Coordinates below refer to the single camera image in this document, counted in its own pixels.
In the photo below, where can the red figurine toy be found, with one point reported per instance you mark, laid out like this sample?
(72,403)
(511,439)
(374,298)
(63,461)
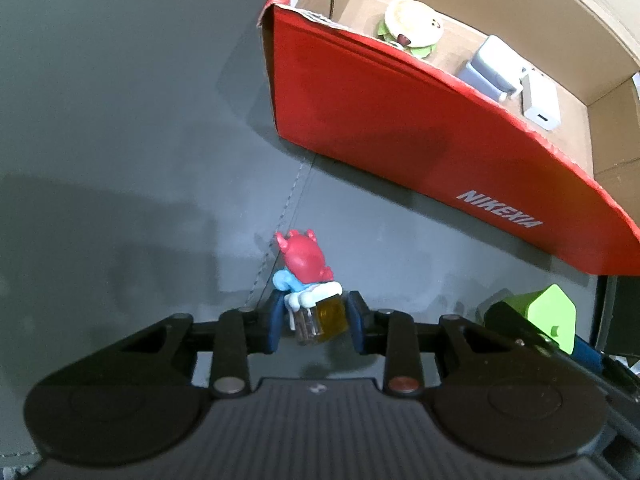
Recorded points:
(302,256)

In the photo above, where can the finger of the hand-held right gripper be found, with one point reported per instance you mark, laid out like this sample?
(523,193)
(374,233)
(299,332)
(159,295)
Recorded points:
(590,355)
(515,325)

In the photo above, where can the burger plush toy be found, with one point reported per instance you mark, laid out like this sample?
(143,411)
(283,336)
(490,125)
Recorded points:
(410,21)

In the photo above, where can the white charger block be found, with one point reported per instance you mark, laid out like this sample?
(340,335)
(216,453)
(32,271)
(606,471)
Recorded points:
(541,102)

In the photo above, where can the red cardboard box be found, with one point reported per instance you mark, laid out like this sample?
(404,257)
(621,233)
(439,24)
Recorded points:
(400,125)

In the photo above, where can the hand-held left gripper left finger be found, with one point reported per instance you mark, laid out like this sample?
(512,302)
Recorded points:
(274,321)

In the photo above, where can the green house-shaped block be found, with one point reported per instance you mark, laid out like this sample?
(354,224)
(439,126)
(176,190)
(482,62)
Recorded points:
(552,310)

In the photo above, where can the white grey power adapter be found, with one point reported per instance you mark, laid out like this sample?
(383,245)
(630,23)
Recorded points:
(492,60)

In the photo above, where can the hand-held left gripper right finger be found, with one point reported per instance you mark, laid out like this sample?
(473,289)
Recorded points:
(356,321)

